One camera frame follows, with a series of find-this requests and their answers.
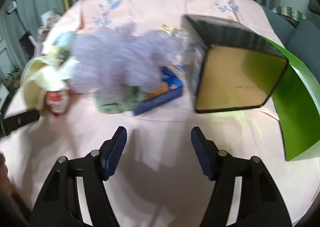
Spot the red white patterned cloth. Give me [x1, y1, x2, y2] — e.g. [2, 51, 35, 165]
[46, 89, 69, 116]

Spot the green cloth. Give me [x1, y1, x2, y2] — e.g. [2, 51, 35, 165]
[94, 87, 148, 114]

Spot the cream knitted towel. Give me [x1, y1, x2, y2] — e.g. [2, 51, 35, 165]
[20, 47, 75, 111]

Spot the blue tissue packet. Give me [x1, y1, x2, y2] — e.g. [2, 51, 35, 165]
[133, 66, 184, 116]

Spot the purple mesh bath pouf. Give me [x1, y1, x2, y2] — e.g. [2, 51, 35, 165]
[69, 23, 182, 102]

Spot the pink printed tablecloth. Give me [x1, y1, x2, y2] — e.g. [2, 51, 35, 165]
[1, 0, 319, 226]

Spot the green cardboard box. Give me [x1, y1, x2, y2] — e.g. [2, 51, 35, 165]
[266, 38, 319, 161]

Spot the black gold tin box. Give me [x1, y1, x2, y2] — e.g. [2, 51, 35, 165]
[181, 14, 289, 113]

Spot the grey sofa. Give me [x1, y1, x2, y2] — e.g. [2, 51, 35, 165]
[263, 0, 319, 56]

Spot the small cream tissue packet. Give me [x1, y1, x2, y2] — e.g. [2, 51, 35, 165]
[157, 24, 187, 39]

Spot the striped cushion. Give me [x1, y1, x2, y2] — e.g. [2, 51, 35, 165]
[272, 6, 306, 27]

